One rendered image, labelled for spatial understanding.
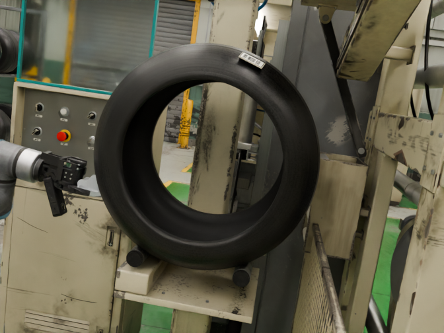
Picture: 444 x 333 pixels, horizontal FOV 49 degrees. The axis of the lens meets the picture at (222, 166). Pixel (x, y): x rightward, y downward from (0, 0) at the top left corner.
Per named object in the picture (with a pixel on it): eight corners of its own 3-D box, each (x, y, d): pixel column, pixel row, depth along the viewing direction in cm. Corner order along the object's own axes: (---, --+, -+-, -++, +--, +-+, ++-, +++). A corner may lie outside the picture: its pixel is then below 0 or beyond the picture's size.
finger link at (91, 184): (110, 180, 130) (78, 170, 131) (106, 201, 131) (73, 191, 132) (114, 178, 133) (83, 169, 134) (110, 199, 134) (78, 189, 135)
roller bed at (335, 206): (300, 234, 170) (314, 150, 165) (343, 241, 169) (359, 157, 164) (302, 252, 151) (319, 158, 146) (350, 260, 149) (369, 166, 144)
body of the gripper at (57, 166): (78, 165, 130) (37, 152, 131) (72, 195, 131) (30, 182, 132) (90, 161, 137) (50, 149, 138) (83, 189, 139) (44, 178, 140)
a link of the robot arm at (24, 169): (12, 182, 132) (31, 176, 141) (29, 186, 132) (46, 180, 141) (19, 150, 130) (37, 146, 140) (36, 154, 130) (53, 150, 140)
